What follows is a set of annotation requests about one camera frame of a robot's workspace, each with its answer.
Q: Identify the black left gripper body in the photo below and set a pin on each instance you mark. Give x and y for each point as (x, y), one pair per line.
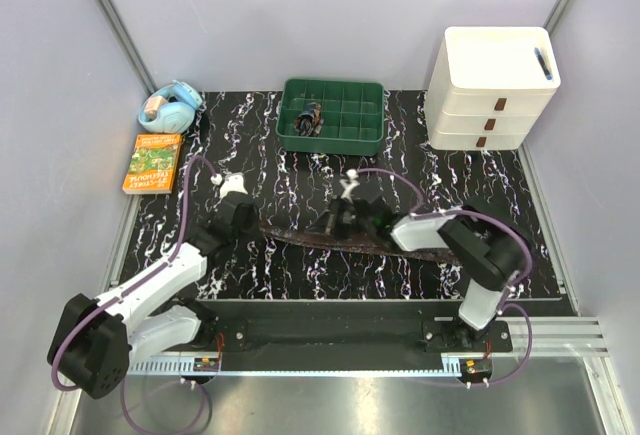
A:
(248, 231)

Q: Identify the orange picture book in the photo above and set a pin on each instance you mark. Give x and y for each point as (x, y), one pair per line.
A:
(153, 166)

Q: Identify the brown tie with blue flowers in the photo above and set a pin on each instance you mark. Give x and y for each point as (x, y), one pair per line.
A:
(359, 243)

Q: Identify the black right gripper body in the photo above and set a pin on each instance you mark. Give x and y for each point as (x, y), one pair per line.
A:
(344, 219)

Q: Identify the white drawer unit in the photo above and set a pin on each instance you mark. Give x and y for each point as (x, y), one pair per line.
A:
(487, 89)

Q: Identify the rolled multicoloured tie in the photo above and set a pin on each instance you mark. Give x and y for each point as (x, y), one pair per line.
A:
(309, 122)

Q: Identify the blue pen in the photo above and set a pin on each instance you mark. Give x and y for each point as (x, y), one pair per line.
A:
(542, 62)

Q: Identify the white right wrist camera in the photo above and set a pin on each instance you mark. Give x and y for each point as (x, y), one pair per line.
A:
(348, 184)

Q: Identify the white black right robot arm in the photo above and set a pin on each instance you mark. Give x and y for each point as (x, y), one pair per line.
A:
(493, 251)

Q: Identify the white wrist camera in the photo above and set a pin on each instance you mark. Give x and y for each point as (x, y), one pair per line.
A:
(348, 184)
(231, 183)

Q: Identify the green compartment tray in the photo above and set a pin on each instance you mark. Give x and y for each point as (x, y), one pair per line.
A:
(353, 115)

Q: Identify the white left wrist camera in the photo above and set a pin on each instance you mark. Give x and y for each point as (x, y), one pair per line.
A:
(231, 183)

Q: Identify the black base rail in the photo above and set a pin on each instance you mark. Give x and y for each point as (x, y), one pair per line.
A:
(430, 324)

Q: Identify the light blue headphones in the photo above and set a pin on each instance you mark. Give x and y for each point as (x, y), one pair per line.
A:
(171, 109)

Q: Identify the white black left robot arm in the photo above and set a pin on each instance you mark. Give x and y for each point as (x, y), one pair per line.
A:
(98, 339)

